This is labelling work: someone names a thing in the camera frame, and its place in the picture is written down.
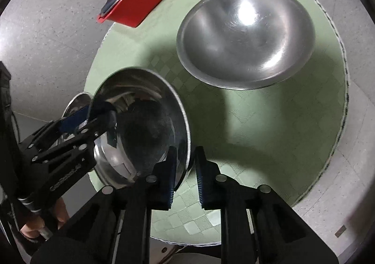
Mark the green round table mat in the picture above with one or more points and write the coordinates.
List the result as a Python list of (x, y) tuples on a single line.
[(263, 135)]

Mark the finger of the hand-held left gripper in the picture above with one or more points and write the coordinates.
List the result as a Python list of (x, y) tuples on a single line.
[(101, 111), (73, 122)]

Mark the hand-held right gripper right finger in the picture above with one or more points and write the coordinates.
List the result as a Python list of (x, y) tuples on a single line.
[(202, 177)]

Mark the small steel bowl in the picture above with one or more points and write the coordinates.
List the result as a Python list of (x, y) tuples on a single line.
[(152, 123), (73, 102)]

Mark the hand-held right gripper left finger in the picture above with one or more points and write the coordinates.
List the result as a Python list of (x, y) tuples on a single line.
[(171, 177)]

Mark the person's left hand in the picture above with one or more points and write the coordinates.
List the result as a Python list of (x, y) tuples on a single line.
[(63, 212)]

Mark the large steel bowl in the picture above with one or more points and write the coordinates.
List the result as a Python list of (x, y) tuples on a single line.
[(243, 38)]

